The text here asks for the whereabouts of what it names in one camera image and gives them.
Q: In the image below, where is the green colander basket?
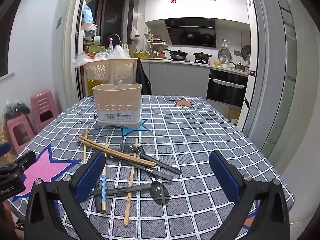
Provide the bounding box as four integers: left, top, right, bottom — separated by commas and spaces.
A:
131, 52, 149, 60

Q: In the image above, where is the black hanging bag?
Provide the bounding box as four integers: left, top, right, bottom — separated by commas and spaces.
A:
136, 59, 152, 95

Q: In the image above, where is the light wooden chopstick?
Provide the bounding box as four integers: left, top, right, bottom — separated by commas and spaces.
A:
124, 138, 139, 227

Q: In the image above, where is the checkered blue tablecloth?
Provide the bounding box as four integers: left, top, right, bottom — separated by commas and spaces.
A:
27, 96, 279, 239

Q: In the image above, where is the pink stool short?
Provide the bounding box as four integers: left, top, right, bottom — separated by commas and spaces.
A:
7, 114, 35, 154

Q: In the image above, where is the cardboard box on floor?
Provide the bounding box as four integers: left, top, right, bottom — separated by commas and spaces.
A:
227, 106, 241, 126

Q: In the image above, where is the beige basket trolley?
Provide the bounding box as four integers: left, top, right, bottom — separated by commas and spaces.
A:
84, 58, 137, 95

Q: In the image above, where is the black wok on stove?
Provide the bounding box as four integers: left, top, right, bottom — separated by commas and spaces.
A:
165, 49, 188, 61

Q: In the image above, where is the beige utensil caddy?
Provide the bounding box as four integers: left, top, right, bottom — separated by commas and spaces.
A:
93, 83, 142, 128

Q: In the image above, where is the dark spoon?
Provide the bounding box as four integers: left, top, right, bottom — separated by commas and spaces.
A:
119, 142, 182, 175
106, 181, 170, 205

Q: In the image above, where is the long brown chopstick pair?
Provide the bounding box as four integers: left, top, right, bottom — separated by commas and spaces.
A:
77, 136, 156, 168

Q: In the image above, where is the black built-in oven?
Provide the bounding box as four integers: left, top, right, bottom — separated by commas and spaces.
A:
207, 69, 248, 107

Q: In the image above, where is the black range hood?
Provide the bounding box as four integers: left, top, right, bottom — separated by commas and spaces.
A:
164, 17, 216, 48

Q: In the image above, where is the pink stool tall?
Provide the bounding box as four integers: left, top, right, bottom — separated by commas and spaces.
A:
30, 89, 58, 134

